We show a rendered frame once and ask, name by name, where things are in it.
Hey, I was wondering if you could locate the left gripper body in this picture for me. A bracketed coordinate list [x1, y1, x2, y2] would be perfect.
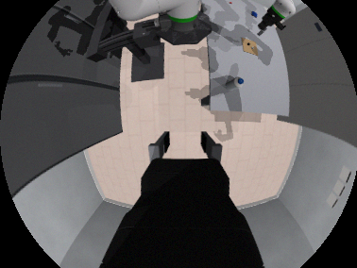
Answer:
[258, 8, 286, 30]

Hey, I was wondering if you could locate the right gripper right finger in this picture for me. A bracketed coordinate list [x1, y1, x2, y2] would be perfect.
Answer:
[201, 131, 223, 161]

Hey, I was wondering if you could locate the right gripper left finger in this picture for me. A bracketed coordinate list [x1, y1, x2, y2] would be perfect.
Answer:
[148, 131, 170, 163]

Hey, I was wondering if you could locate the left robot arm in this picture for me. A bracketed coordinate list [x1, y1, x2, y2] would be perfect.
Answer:
[271, 0, 296, 19]

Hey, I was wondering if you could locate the grey bottle with blue cap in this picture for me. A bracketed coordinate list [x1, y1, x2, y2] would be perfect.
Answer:
[225, 77, 244, 92]

